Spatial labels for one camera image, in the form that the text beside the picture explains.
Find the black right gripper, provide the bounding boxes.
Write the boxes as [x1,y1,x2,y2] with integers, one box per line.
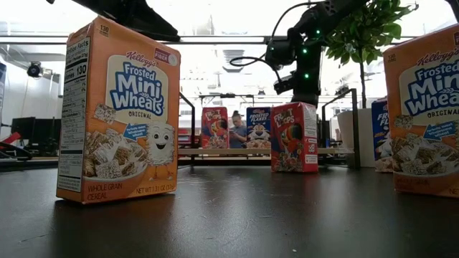
[290,62,322,108]

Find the Froot Loops cereal box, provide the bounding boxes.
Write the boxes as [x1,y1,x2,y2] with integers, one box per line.
[201,106,230,150]
[270,101,319,173]

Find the Mini Wheats cereal box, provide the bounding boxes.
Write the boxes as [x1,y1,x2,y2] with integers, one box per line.
[56,15,181,205]
[382,23,459,199]

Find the green potted tree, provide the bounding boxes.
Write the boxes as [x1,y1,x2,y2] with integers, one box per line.
[324,0,420,109]

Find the white plant pot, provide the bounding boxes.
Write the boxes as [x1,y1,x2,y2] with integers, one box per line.
[336,107,376,168]

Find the person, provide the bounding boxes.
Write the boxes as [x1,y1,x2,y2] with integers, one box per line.
[228,110,248,150]

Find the black monitors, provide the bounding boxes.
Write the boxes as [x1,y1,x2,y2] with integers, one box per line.
[10,117,62,145]

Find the red bar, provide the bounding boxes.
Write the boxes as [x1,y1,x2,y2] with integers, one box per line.
[0,131,22,146]

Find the black curved stand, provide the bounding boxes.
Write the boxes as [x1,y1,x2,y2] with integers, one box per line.
[0,141,34,161]

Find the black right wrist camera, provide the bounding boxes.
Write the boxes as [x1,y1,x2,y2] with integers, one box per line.
[273,74,298,95]

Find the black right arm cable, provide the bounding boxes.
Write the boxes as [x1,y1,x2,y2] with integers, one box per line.
[229,1,326,84]

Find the wooden shelf black frame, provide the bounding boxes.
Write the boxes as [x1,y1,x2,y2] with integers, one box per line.
[178,88,361,171]

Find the black ceiling light rail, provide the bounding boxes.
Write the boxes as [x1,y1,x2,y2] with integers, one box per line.
[0,34,420,47]

